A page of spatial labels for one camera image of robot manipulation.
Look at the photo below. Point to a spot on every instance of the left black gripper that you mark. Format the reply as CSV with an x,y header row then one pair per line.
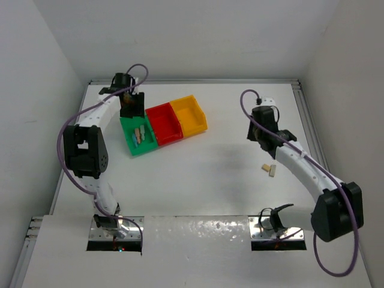
x,y
137,110

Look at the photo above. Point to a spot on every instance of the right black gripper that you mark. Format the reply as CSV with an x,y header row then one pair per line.
x,y
251,135

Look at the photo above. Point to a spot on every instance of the blue correction tape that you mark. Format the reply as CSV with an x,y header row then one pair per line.
x,y
135,142

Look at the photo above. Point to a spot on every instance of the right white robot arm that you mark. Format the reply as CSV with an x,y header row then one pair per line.
x,y
338,205

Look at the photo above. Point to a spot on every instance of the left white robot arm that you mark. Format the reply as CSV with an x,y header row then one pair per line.
x,y
85,151

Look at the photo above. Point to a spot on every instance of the green plastic bin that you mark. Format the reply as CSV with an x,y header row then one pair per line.
x,y
128,126

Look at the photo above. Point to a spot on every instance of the red plastic bin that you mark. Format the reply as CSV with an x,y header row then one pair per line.
x,y
165,124

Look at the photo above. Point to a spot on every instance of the yellow eraser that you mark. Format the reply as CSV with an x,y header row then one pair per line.
x,y
266,167

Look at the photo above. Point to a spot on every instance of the white eraser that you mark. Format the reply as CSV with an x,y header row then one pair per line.
x,y
272,170

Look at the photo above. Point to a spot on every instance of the yellow plastic bin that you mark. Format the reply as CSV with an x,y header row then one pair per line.
x,y
190,115

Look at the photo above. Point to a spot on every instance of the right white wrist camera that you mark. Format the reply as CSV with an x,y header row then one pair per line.
x,y
267,101

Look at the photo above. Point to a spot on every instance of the aluminium frame rail right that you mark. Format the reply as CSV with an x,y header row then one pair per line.
x,y
314,144

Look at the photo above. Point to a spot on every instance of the aluminium frame rail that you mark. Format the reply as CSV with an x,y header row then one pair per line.
x,y
222,81
314,144

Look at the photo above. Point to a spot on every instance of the aluminium frame rail back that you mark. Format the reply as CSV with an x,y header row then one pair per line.
x,y
222,81

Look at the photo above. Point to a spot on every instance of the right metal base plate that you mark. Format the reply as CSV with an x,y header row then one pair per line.
x,y
261,230

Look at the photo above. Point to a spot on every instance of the metal base plate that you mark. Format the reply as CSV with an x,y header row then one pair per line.
x,y
126,231
261,230

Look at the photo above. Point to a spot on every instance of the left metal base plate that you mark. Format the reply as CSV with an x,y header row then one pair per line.
x,y
126,231

